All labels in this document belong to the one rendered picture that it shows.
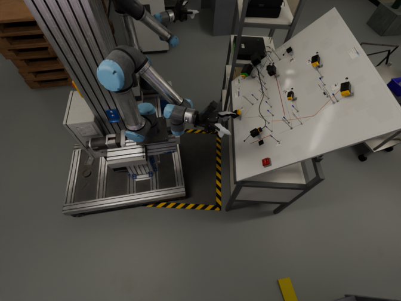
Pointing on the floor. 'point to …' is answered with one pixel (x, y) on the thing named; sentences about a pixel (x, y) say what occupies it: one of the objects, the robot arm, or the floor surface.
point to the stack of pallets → (31, 46)
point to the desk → (222, 16)
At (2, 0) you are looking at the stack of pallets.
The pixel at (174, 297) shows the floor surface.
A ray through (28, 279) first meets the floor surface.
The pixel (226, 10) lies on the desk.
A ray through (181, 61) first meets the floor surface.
